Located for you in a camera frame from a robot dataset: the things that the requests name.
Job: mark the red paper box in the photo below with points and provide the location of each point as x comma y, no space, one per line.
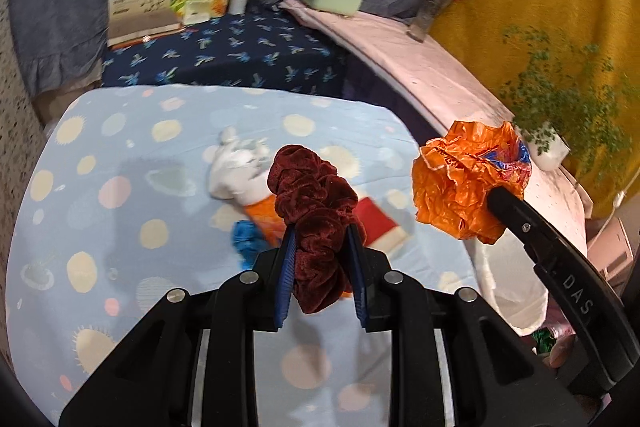
377,219

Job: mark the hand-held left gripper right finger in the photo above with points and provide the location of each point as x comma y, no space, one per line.
357,277

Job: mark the white cloth glove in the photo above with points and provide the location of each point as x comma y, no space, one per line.
235,167

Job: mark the orange snack packet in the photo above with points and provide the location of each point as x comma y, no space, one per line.
265,217

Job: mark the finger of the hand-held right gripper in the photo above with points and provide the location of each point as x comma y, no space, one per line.
560,272

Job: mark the dark red velvet scrunchie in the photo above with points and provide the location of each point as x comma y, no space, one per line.
315,217

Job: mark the potted green plant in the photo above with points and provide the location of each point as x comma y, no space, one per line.
547,147

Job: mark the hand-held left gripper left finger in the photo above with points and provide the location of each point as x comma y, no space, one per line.
285,277

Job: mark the light blue printed blanket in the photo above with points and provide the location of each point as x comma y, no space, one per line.
125,207

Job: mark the pink cloth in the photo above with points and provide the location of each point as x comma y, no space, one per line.
425,72

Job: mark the green packet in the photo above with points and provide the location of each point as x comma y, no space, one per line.
192,9

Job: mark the orange plastic wrapper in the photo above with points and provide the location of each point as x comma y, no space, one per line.
455,187

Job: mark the white cardboard box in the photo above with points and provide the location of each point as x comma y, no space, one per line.
140,2

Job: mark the white lined trash bin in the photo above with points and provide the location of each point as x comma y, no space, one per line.
505,287

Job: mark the navy printed cloth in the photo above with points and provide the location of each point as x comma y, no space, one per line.
225,57

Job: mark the blue scrunchie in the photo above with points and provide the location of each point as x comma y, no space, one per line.
247,242

